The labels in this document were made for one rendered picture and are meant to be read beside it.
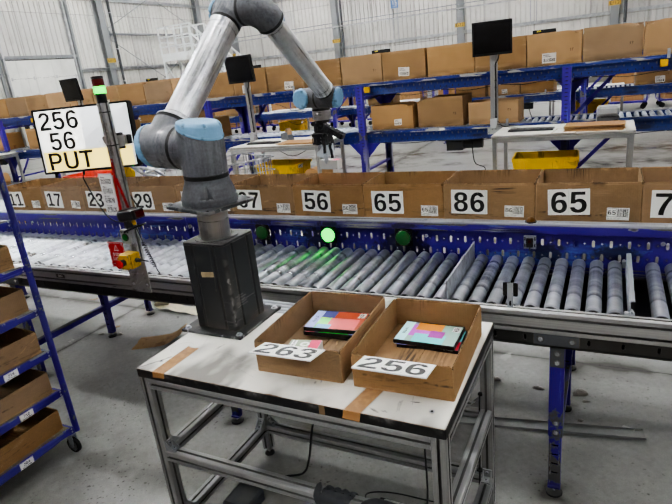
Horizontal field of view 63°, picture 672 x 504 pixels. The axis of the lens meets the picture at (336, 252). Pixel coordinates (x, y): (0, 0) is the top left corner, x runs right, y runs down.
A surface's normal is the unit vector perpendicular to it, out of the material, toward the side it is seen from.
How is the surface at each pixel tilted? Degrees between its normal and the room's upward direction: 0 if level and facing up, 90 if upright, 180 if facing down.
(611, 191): 90
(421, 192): 90
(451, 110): 90
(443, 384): 91
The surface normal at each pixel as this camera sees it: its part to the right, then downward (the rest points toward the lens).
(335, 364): -0.39, 0.33
